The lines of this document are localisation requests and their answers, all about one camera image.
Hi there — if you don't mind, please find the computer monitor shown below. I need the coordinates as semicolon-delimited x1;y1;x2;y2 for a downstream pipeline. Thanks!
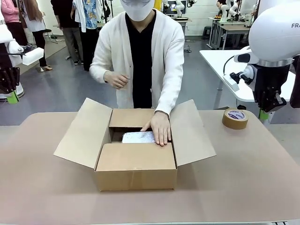
164;0;188;18

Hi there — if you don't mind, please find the person in brown trousers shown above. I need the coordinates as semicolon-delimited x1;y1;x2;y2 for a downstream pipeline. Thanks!
50;0;84;66

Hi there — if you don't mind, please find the brown-topped work table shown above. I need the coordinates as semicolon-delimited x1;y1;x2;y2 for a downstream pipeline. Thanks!
207;16;251;50

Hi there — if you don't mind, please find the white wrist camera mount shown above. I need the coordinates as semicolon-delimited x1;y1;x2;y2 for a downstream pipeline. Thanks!
22;45;45;66
222;65;258;92

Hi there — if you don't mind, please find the person's left forearm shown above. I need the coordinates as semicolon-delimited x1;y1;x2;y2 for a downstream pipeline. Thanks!
154;70;185;118

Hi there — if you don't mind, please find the black camera cable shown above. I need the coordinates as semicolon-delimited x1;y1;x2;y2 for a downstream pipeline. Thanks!
223;54;236;76

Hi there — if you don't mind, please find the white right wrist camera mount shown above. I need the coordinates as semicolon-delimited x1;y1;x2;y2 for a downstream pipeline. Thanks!
222;65;258;92

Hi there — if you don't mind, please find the person in cream cardigan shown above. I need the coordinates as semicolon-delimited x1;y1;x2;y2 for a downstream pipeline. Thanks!
89;0;185;118

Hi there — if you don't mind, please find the person's left hand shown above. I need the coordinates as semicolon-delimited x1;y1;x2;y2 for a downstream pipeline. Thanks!
140;111;172;147

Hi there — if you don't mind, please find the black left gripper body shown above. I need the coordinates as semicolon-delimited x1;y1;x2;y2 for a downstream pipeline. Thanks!
0;43;12;71

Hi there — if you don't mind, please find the black office chair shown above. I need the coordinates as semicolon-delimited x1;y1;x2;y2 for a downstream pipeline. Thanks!
43;28;62;45

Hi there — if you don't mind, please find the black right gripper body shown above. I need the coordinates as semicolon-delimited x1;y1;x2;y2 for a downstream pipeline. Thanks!
253;63;291;94

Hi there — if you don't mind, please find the black braided cable sleeve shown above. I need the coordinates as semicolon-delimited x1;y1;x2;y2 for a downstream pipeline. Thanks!
289;62;300;109

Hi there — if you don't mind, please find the bubble-wrapped clock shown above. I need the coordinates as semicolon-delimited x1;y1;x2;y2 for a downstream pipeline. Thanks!
121;130;157;144

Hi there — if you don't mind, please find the person's right hand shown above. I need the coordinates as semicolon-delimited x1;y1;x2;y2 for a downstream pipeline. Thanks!
104;71;130;90

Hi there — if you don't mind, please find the small grey stool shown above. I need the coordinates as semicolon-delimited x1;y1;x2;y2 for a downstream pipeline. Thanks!
202;25;213;39

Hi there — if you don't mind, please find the brown packing tape roll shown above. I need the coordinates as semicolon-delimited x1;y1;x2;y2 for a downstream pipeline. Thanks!
222;108;249;130

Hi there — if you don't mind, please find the person in pink shirt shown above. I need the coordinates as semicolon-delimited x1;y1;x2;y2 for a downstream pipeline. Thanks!
0;0;29;47

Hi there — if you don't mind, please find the brown cardboard box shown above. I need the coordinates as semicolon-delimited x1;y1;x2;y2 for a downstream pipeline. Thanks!
53;97;217;192

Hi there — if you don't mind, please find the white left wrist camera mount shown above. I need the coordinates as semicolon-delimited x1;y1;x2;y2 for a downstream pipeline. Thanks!
22;45;45;66

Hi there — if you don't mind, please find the white face mask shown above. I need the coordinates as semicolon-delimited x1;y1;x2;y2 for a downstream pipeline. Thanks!
120;0;156;22

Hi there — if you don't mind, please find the person's right forearm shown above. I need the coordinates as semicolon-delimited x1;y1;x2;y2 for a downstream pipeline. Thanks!
89;62;113;84

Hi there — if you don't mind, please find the person in white top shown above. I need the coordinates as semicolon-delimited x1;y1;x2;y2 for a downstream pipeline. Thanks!
18;0;53;72

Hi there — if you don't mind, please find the white table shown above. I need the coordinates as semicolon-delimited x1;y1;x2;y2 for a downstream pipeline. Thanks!
199;48;297;111

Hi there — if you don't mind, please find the person in floral shirt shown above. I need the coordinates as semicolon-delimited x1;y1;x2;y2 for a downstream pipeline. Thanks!
71;0;105;72

